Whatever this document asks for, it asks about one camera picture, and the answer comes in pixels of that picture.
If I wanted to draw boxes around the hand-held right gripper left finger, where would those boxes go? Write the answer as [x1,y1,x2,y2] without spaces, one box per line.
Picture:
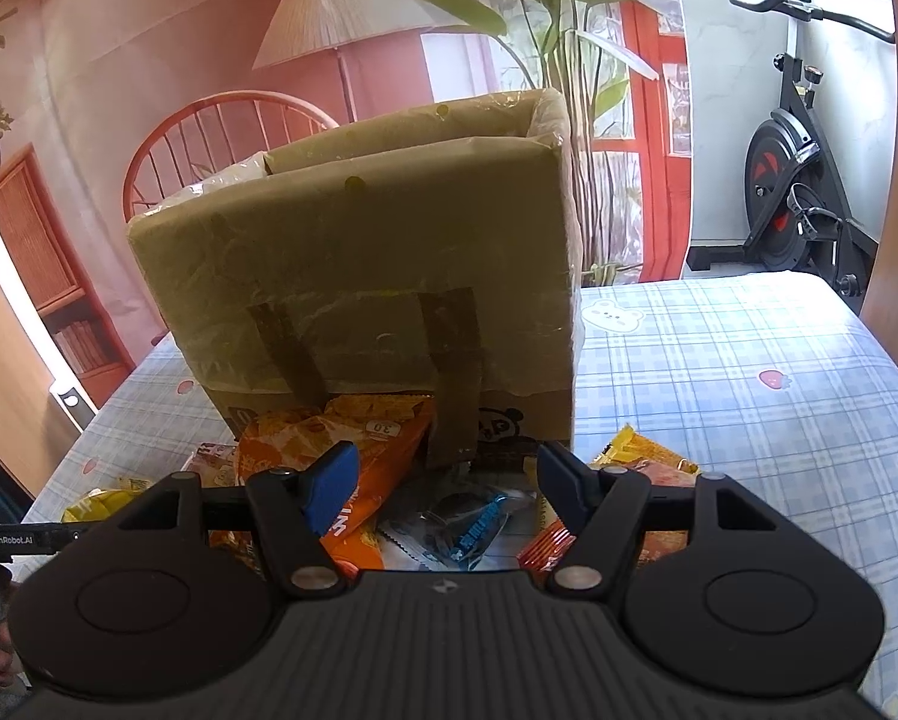
[92,442,361,599]

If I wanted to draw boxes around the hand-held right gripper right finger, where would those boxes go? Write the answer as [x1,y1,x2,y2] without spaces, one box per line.
[537,441,788,601]

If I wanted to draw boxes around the orange red small snack packet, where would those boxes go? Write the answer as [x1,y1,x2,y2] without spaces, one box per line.
[516,521,580,588]

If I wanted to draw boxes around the large orange snack packet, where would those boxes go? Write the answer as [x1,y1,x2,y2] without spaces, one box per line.
[237,394,436,515]

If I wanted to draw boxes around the taped cardboard box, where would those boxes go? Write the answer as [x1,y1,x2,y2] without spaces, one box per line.
[125,86,586,470]

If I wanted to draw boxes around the person's left hand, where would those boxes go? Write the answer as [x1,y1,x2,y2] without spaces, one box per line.
[0,591,18,692]

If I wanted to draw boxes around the orange packet white lettering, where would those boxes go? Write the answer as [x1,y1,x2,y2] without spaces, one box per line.
[318,484,387,572]

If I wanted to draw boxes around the yellow snack packet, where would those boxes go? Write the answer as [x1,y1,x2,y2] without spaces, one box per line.
[582,424,702,563]
[62,486,154,527]

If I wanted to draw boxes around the clear packet dark contents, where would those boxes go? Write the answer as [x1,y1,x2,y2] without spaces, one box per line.
[380,486,543,573]

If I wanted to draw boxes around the pink white snack packet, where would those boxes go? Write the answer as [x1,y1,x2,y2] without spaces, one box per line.
[185,441,241,490]

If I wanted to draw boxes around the checked blue tablecloth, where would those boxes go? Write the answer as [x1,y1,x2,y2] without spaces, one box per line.
[25,274,898,698]

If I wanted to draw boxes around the black exercise bike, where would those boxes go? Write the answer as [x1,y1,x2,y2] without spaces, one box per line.
[685,0,898,299]

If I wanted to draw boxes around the orange wooden chair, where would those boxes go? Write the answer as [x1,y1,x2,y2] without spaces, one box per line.
[0,0,692,421]

